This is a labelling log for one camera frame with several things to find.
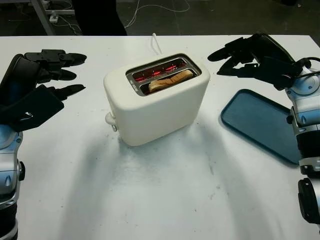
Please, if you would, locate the browned toast slice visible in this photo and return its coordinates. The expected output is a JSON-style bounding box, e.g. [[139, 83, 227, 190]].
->
[[148, 69, 194, 95]]

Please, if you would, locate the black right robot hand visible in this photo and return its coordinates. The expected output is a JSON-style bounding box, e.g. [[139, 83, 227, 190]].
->
[[207, 32, 298, 79]]

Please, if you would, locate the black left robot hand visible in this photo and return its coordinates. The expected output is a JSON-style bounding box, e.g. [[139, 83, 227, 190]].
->
[[0, 49, 88, 108]]

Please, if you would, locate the thin white floor cable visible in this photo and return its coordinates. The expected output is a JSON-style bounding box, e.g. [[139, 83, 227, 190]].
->
[[123, 0, 191, 28]]

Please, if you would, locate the white toaster power cord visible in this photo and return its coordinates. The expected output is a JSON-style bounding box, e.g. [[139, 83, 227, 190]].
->
[[150, 33, 162, 56]]

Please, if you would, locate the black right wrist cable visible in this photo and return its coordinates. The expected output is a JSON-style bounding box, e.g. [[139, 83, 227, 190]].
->
[[296, 56, 320, 80]]

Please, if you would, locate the blue plastic tray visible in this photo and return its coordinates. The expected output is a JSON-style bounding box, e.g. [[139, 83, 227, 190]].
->
[[220, 88, 302, 165]]

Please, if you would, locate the grey metal table frame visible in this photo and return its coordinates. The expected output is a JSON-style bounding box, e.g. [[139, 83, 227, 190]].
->
[[32, 0, 80, 37]]

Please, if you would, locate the white power strip cable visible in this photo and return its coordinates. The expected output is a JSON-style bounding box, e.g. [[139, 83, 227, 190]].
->
[[57, 17, 83, 36]]

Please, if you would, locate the person in black trousers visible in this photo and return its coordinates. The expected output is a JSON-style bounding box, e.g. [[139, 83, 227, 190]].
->
[[78, 0, 128, 37]]

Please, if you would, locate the white two-slot toaster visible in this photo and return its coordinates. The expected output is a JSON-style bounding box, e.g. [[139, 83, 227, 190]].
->
[[103, 53, 210, 147]]

